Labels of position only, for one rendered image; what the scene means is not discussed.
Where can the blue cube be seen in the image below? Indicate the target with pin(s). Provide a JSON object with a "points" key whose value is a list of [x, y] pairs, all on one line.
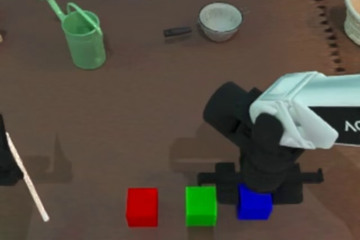
{"points": [[254, 206]]}

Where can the green cube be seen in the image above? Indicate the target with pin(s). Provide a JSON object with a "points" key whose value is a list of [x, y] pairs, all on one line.
{"points": [[200, 206]]}

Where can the red cube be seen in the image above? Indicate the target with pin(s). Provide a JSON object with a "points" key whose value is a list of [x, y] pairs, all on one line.
{"points": [[142, 207]]}

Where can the white ceramic bowl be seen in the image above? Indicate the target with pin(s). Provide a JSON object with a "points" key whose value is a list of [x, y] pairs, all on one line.
{"points": [[220, 23]]}

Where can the beige ribbed flower pot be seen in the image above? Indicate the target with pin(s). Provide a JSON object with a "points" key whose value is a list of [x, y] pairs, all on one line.
{"points": [[353, 18]]}

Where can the green watering can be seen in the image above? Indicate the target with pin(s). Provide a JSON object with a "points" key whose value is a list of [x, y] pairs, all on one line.
{"points": [[84, 43]]}

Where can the white rod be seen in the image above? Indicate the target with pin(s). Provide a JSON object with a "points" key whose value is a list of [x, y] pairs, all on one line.
{"points": [[26, 178]]}

